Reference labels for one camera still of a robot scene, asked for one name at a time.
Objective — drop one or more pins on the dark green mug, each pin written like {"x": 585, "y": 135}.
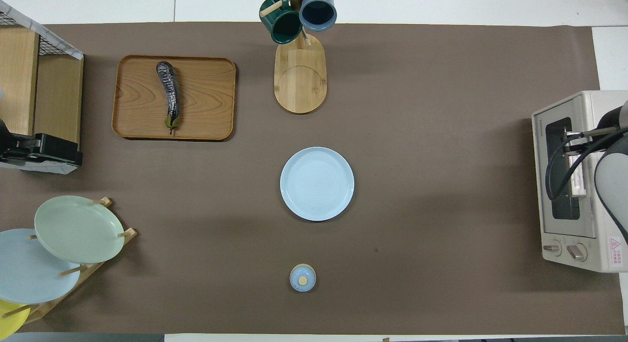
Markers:
{"x": 284, "y": 28}

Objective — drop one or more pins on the large pale blue plate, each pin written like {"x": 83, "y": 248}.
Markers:
{"x": 29, "y": 278}

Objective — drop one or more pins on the wooden serving tray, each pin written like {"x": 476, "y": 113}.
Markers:
{"x": 206, "y": 101}

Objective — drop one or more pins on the yellow plate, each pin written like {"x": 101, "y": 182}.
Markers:
{"x": 10, "y": 320}

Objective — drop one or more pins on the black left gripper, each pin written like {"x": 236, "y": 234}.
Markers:
{"x": 59, "y": 150}

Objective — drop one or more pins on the silver oven knob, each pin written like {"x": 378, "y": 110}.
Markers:
{"x": 577, "y": 252}
{"x": 552, "y": 248}

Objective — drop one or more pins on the wooden mug tree stand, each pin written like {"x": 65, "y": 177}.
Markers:
{"x": 300, "y": 82}

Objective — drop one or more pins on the cream toaster oven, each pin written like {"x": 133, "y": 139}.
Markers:
{"x": 564, "y": 262}

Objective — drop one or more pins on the blue mug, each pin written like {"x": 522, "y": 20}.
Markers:
{"x": 318, "y": 13}

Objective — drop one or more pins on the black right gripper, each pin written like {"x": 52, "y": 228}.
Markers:
{"x": 583, "y": 144}

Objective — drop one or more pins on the brown table mat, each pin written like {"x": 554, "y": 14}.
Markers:
{"x": 417, "y": 185}

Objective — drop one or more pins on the light blue plate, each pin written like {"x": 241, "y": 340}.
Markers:
{"x": 317, "y": 184}

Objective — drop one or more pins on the dark purple eggplant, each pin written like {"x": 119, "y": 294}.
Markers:
{"x": 169, "y": 87}

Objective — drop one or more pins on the wooden plate rack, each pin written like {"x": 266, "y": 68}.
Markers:
{"x": 130, "y": 232}

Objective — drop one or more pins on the pale green plate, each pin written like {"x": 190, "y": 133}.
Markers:
{"x": 78, "y": 229}

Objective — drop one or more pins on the small blue white bell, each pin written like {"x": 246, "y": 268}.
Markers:
{"x": 297, "y": 283}

